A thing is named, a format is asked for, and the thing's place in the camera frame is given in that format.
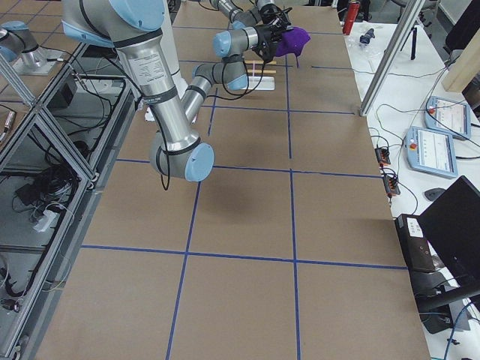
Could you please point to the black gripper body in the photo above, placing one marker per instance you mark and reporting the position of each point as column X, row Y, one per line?
column 278, row 17
column 267, row 37

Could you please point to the aluminium frame post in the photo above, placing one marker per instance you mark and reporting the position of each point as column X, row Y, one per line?
column 400, row 34

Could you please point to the black tripod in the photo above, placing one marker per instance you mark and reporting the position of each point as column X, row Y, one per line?
column 413, row 37

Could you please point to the red bottle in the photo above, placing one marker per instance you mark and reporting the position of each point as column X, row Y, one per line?
column 350, row 17

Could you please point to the teach pendant far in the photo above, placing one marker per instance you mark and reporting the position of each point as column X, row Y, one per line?
column 448, row 116

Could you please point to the folded blue umbrella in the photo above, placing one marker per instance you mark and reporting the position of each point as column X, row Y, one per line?
column 366, row 38

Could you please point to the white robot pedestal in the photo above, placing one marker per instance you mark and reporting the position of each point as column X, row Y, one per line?
column 168, row 46

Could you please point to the wooden rack bar lower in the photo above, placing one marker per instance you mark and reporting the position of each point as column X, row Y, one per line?
column 258, row 72

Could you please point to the black computer box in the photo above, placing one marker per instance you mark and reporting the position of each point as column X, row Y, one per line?
column 414, row 245

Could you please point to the teach pendant near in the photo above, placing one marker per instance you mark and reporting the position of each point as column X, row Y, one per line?
column 431, row 151

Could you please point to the purple towel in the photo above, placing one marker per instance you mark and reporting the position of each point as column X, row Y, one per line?
column 293, row 42

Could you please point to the white towel rack base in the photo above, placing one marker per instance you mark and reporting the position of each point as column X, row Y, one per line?
column 260, row 83

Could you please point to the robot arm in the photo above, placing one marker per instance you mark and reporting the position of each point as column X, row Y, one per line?
column 261, row 12
column 135, row 30

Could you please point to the black computer mouse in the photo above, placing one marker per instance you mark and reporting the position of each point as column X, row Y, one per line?
column 433, row 193

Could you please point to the black monitor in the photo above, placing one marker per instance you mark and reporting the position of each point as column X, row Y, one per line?
column 451, row 225

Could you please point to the teach pendant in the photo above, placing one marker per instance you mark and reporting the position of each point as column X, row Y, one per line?
column 431, row 151
column 448, row 116

